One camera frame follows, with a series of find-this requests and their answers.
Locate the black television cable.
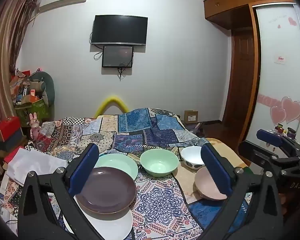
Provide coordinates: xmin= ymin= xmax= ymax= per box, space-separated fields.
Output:
xmin=90 ymin=31 xmax=104 ymax=61

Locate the cardboard box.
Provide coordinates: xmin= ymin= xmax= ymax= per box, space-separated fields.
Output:
xmin=184 ymin=110 xmax=199 ymax=124

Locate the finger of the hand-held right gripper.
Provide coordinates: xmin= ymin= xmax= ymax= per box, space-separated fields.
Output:
xmin=238 ymin=140 xmax=300 ymax=171
xmin=256 ymin=129 xmax=300 ymax=155

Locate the large pink heart decal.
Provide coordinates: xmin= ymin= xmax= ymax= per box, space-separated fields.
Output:
xmin=281 ymin=96 xmax=300 ymax=124

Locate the pink bowl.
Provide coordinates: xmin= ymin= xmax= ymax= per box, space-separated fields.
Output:
xmin=194 ymin=166 xmax=228 ymax=201

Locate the yellow foam tube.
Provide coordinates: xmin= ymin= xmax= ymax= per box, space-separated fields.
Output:
xmin=94 ymin=95 xmax=130 ymax=119

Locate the black monitor cable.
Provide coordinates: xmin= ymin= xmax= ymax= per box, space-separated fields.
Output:
xmin=117 ymin=62 xmax=132 ymax=82

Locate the striped brown curtain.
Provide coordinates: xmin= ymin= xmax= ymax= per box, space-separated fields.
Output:
xmin=0 ymin=0 xmax=39 ymax=140

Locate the red book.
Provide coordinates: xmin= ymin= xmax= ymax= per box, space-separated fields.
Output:
xmin=4 ymin=146 xmax=23 ymax=164

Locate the light green plate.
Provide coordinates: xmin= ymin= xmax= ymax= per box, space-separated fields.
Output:
xmin=94 ymin=153 xmax=139 ymax=181

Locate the wall-mounted black television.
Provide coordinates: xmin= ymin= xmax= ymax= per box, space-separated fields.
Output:
xmin=91 ymin=15 xmax=148 ymax=46

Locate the wooden room door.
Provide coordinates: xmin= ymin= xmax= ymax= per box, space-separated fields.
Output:
xmin=224 ymin=29 xmax=255 ymax=124

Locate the purple plate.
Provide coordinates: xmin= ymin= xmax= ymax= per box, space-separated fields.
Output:
xmin=75 ymin=166 xmax=137 ymax=214

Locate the white plate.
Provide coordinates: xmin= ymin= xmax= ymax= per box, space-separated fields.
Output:
xmin=62 ymin=195 xmax=134 ymax=240

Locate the green bowl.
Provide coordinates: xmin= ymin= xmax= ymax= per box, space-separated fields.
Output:
xmin=139 ymin=149 xmax=179 ymax=177

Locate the white crumpled paper sheet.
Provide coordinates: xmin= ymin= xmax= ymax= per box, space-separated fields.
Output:
xmin=6 ymin=147 xmax=69 ymax=187

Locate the white bowl with dark pattern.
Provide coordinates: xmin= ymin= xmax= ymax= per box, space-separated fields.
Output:
xmin=180 ymin=146 xmax=206 ymax=171

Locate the small black monitor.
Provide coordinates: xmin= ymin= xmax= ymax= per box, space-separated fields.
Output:
xmin=102 ymin=45 xmax=134 ymax=68

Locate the red box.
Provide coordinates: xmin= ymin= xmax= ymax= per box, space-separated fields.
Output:
xmin=0 ymin=116 xmax=23 ymax=142

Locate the small pink heart decal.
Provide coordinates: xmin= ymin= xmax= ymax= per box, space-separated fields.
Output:
xmin=270 ymin=105 xmax=287 ymax=125

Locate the pink rabbit toy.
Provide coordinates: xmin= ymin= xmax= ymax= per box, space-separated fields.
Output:
xmin=29 ymin=112 xmax=42 ymax=143

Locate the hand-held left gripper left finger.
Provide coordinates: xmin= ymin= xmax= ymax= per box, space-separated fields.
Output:
xmin=17 ymin=143 xmax=108 ymax=240

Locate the dark grey box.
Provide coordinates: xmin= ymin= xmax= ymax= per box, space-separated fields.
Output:
xmin=0 ymin=135 xmax=24 ymax=152

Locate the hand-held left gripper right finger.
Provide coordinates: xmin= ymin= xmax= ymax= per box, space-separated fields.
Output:
xmin=200 ymin=143 xmax=284 ymax=240

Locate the dark cloth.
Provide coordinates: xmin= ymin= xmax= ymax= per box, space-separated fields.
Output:
xmin=194 ymin=122 xmax=207 ymax=137

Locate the white sliding wardrobe door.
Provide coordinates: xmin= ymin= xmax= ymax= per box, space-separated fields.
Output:
xmin=245 ymin=4 xmax=300 ymax=145

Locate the patchwork blanket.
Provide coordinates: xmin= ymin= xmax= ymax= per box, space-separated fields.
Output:
xmin=0 ymin=107 xmax=253 ymax=240

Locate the green box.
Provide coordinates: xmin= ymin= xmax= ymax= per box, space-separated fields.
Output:
xmin=15 ymin=97 xmax=52 ymax=125

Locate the grey-green cushion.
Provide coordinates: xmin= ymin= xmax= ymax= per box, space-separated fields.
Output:
xmin=30 ymin=71 xmax=56 ymax=107

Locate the wooden wardrobe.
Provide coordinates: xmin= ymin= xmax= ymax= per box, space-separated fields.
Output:
xmin=203 ymin=0 xmax=300 ymax=143

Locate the pile of assorted packets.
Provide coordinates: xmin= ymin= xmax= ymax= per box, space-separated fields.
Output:
xmin=9 ymin=69 xmax=47 ymax=105

